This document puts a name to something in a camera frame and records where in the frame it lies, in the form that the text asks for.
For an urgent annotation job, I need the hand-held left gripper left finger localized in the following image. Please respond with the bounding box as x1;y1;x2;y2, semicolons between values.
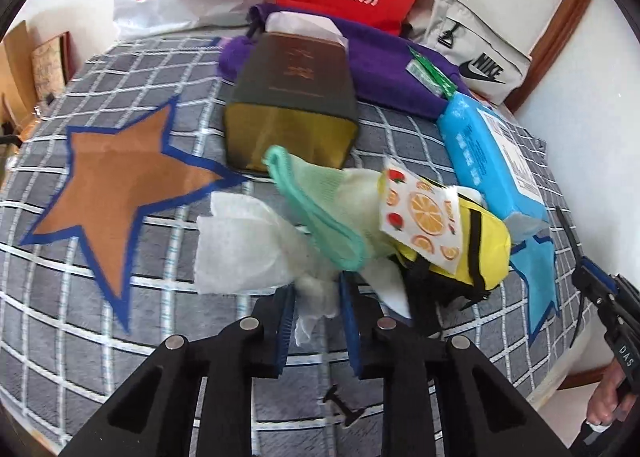
57;284;297;457

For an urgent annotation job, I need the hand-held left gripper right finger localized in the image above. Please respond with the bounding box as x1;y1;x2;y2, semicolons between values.
339;273;571;457

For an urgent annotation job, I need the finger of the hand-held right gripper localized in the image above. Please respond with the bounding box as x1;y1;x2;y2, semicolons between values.
555;206;587;268
571;257;621;310

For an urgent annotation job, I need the yellow pouch black strap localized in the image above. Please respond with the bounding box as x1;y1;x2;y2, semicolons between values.
392;187;512;338

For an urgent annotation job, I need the white cotton glove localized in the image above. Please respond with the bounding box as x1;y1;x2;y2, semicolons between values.
195;191;346;348

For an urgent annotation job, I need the fruit print wipe packet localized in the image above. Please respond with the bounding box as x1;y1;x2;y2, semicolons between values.
377;159;463;275

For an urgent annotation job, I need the green snack packet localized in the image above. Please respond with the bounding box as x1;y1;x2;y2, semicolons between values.
405;46;458;100

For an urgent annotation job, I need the purple towel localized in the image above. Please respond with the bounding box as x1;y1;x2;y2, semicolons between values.
217;3;473;120

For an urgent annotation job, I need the person's right hand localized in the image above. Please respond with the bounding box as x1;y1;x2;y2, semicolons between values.
586;362;640;432

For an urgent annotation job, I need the blue tissue pack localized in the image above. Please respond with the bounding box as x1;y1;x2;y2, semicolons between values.
437;94;551;243

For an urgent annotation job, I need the checked blanket with stars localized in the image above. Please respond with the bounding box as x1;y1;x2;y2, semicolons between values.
0;32;616;457

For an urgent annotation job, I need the grey waist bag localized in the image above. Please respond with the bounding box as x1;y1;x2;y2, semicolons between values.
400;0;535;105

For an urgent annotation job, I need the dark rectangular box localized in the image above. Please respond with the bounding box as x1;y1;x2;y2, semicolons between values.
222;32;360;174

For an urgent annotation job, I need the wooden headboard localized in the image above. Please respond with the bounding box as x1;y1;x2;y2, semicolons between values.
0;19;38;138

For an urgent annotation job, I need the wooden door frame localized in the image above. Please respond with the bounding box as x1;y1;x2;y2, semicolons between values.
507;0;598;112

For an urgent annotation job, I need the picture frame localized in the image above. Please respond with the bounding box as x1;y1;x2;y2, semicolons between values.
31;32;76;98

